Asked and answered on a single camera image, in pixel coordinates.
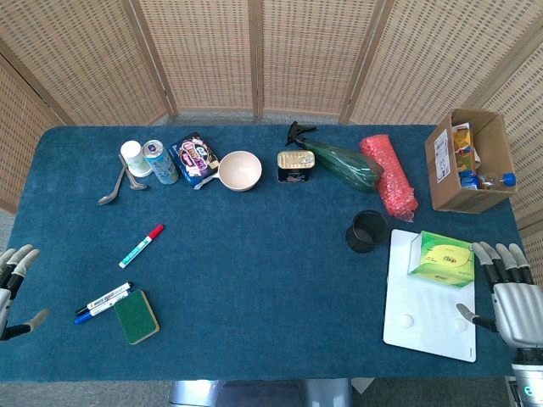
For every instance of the short metal spoon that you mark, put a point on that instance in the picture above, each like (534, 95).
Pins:
(136, 185)

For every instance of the clear bottle with blue cap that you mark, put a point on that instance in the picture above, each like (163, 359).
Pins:
(496, 181)

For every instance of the gold-lidded black tin can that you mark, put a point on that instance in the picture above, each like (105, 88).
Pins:
(296, 163)

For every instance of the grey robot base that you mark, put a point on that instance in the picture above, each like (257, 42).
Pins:
(259, 394)

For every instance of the small blue packet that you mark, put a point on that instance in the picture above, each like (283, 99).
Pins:
(468, 180)

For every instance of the green scrubbing sponge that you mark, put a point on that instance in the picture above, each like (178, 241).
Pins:
(136, 317)

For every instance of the black cup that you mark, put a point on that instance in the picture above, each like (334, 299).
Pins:
(367, 232)

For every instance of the long metal spoon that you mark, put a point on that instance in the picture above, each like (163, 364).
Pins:
(112, 191)

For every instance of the green spray bottle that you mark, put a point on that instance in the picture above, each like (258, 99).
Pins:
(348, 167)

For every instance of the white paper cup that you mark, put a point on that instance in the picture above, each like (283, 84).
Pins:
(135, 159)

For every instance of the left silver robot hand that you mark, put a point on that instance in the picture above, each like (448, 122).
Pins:
(15, 265)

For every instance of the green tissue box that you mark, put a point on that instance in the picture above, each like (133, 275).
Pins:
(445, 258)

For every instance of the blue carpet table mat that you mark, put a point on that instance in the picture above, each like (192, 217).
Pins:
(271, 297)

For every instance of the bamboo folding screen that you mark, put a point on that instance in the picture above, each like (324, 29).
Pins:
(212, 51)

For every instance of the round white magnet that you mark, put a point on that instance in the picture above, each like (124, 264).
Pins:
(460, 325)
(408, 321)

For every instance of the blue whiteboard marker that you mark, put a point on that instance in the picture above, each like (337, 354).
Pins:
(91, 315)

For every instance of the red bubble wrap roll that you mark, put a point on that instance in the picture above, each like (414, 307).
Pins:
(390, 178)

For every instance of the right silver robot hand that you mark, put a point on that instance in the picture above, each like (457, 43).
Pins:
(519, 313)

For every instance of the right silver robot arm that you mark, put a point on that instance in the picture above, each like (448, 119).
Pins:
(528, 381)

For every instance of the yellow packet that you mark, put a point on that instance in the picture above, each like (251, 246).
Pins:
(464, 148)

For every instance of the green marker with red cap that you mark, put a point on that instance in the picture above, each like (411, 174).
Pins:
(140, 247)

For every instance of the brown cardboard box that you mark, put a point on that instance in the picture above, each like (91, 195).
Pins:
(441, 169)

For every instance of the purple snack packet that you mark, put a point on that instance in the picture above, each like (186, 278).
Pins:
(195, 161)

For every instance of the white board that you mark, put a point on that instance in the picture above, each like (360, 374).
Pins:
(428, 313)

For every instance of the black whiteboard marker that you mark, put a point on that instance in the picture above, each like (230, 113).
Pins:
(106, 297)

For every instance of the light blue drink can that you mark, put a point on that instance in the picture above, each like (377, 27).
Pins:
(161, 163)

